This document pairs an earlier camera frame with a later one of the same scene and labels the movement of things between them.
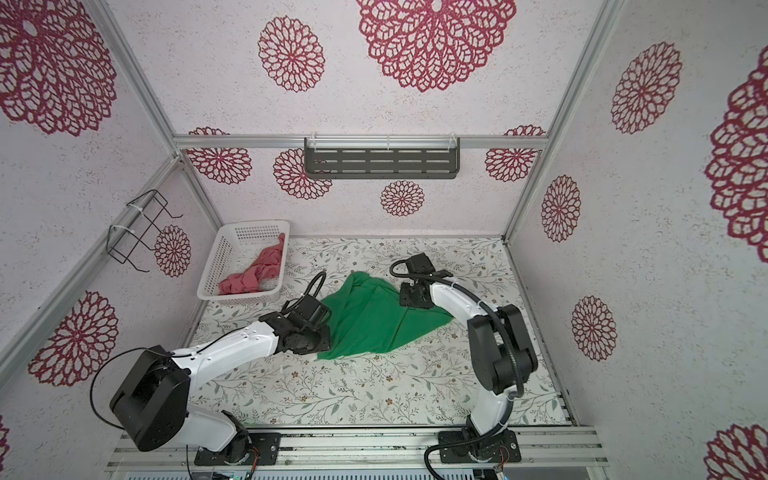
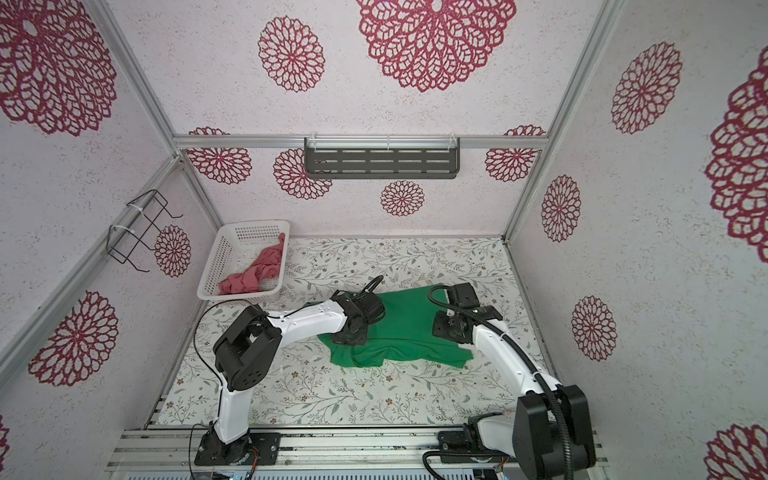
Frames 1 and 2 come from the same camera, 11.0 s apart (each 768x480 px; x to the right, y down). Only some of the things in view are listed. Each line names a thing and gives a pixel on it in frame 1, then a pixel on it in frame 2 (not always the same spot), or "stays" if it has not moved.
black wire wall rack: [122, 241] stays
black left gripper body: [317, 339] to [350, 339]
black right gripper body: [407, 295] to [444, 325]
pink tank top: [267, 265] stays
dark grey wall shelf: [378, 158] stays
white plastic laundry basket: [248, 263] stays
